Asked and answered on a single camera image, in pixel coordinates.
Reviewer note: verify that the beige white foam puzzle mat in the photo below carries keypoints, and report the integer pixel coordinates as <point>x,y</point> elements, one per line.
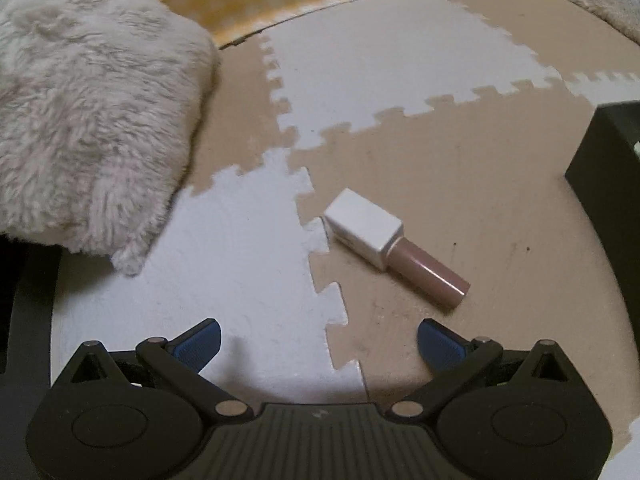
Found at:
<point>425,160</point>

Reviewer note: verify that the brown lipstick with white cap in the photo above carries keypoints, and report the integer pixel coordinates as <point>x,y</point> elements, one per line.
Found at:
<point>365,220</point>

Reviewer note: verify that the black box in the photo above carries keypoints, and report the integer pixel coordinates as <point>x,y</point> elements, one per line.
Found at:
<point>610,185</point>

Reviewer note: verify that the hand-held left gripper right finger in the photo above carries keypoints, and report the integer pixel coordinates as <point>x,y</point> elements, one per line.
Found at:
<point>440,344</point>

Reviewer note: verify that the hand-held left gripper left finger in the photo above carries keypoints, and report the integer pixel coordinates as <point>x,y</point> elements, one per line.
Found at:
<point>197,344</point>

